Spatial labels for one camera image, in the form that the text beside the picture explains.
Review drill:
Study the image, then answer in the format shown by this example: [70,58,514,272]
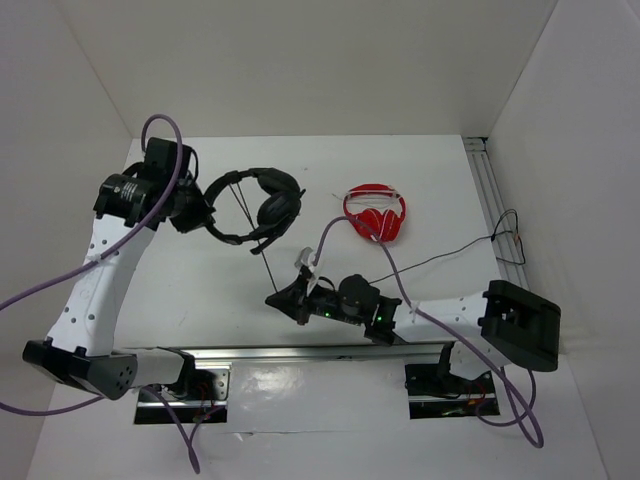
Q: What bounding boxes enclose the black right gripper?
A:
[266,274,365,326]

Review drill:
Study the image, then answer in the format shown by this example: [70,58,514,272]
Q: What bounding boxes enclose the thin black headset cable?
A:
[234,182,526,294]

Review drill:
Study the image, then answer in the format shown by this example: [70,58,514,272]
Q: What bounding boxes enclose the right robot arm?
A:
[265,268,561,392]

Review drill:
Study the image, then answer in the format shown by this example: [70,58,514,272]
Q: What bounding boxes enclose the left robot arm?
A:
[22,138,211,400]

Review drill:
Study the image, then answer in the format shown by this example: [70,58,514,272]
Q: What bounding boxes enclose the red headphones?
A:
[334,183,407,243]

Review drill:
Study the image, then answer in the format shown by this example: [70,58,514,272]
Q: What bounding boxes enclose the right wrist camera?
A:
[294,247,319,295]

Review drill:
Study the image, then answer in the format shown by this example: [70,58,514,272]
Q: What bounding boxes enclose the aluminium front table rail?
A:
[183,343,448,366]

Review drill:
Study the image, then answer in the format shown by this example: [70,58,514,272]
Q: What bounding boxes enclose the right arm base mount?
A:
[405,364,500,420]

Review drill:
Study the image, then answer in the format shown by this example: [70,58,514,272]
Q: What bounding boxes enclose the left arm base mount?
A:
[133,367,230,425]

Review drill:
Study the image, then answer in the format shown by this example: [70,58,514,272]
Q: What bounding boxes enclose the aluminium right side rail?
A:
[462,137,530,290]

